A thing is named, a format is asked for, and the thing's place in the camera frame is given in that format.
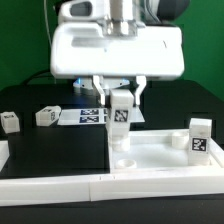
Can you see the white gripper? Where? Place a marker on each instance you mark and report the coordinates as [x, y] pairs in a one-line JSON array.
[[81, 49]]

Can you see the white square tabletop tray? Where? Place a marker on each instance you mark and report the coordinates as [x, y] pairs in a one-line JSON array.
[[159, 149]]

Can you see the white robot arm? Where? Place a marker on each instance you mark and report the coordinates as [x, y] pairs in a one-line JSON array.
[[121, 17]]

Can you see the white sheet with AprilTags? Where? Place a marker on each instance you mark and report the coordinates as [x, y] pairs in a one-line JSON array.
[[87, 116]]

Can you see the white block at left edge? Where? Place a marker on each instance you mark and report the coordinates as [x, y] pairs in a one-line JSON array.
[[4, 153]]

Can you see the white U-shaped obstacle fence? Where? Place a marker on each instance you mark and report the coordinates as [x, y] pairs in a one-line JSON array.
[[110, 186]]

